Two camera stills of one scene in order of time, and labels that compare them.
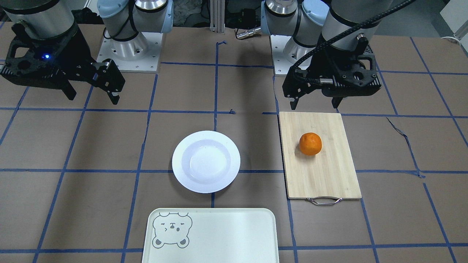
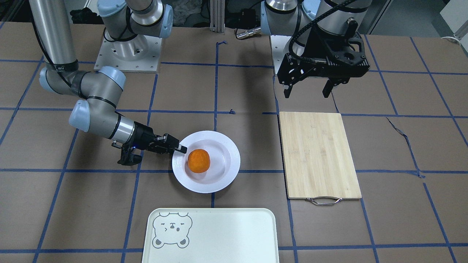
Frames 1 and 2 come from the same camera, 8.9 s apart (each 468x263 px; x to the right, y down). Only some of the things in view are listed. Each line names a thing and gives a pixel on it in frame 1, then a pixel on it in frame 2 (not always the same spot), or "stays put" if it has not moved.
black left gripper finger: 336,101 to 327,88
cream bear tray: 211,235 stays put
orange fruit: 310,144 to 199,160
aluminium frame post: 217,16 stays put
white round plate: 206,162 stays put
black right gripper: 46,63 to 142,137
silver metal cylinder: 248,33 stays put
